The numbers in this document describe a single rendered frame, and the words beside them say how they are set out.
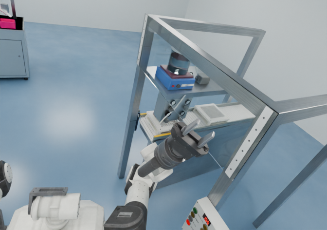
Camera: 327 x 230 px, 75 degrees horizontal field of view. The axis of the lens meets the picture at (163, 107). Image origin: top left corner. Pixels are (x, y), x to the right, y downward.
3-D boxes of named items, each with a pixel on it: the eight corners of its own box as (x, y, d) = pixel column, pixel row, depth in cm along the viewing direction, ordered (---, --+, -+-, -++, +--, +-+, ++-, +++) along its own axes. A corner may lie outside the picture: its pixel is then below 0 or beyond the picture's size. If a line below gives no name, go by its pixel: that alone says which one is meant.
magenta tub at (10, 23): (0, 28, 265) (-2, 21, 260) (1, 25, 273) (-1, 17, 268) (15, 29, 273) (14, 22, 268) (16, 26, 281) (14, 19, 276)
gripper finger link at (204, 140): (213, 129, 57) (199, 139, 62) (211, 137, 55) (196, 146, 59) (218, 133, 57) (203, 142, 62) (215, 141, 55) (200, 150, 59)
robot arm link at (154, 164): (185, 160, 70) (167, 171, 78) (168, 132, 73) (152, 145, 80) (162, 176, 62) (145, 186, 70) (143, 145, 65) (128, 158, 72)
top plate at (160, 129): (170, 109, 189) (171, 107, 188) (185, 128, 173) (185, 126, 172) (145, 113, 177) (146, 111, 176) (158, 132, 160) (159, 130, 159)
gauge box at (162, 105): (159, 122, 145) (166, 98, 134) (153, 113, 152) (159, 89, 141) (185, 118, 156) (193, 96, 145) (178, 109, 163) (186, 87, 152)
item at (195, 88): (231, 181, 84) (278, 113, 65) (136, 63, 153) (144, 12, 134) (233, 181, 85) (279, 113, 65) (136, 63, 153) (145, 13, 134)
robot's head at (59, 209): (77, 227, 59) (77, 211, 54) (36, 229, 57) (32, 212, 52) (80, 205, 65) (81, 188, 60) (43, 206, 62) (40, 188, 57)
